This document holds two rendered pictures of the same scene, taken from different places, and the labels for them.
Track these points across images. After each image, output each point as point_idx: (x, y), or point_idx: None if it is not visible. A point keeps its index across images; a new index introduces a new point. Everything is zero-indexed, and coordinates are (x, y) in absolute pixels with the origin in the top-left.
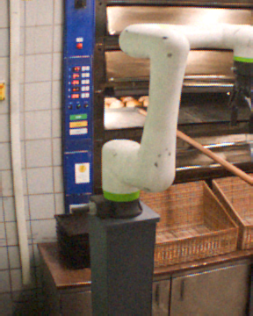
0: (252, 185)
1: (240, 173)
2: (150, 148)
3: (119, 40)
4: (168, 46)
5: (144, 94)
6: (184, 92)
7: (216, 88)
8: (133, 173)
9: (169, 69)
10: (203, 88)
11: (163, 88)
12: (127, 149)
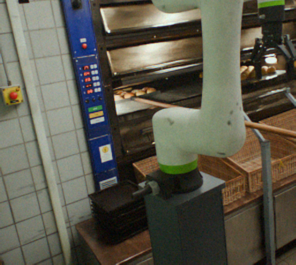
0: (282, 134)
1: (260, 126)
2: (219, 106)
3: None
4: None
5: (145, 81)
6: (175, 74)
7: (198, 66)
8: (202, 138)
9: (230, 7)
10: (188, 68)
11: (225, 32)
12: (185, 115)
